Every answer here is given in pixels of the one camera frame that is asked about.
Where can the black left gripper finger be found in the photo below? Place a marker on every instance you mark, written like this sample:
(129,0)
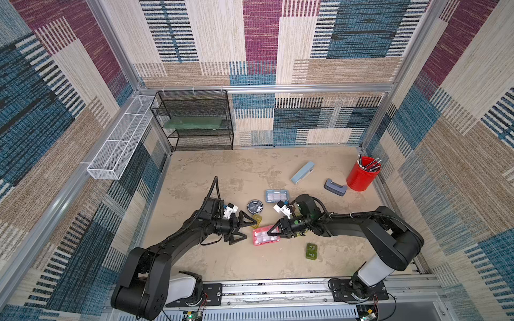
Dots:
(244,220)
(235,238)

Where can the light blue stapler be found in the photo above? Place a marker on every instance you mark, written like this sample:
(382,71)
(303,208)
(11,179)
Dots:
(303,172)

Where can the white wire mesh basket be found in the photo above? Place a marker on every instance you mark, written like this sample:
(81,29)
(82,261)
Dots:
(113,157)

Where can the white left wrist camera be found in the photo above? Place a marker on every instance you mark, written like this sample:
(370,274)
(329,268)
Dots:
(229,209)

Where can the pink pillbox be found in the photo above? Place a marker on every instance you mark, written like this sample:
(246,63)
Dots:
(260,236)

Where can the round dark blue pillbox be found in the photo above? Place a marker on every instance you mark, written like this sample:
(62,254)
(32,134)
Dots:
(255,207)

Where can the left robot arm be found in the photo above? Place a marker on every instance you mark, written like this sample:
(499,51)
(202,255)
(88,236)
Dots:
(146,285)

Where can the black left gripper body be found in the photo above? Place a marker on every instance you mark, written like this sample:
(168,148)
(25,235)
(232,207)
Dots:
(227,228)

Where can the red pen cup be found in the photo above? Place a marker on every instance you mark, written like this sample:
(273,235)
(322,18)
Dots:
(363,173)

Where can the black wire mesh shelf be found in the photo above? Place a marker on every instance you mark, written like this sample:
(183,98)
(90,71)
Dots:
(189,103)

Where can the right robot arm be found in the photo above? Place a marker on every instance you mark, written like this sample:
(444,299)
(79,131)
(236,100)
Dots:
(392,241)

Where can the small green two-compartment pillbox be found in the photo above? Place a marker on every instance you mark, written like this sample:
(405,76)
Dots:
(311,251)

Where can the blue six-compartment pillbox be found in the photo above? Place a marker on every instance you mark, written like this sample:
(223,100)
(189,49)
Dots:
(276,195)

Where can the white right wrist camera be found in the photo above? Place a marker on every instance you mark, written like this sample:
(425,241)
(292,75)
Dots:
(284,208)

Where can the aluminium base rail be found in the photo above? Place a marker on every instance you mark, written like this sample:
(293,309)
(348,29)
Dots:
(402,297)

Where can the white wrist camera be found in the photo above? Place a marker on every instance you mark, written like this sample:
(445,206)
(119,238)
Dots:
(284,208)
(229,209)

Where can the yellow two-compartment pillbox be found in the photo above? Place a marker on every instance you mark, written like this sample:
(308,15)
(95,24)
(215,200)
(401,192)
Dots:
(258,219)

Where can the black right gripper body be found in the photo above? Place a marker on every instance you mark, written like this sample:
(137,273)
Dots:
(287,225)

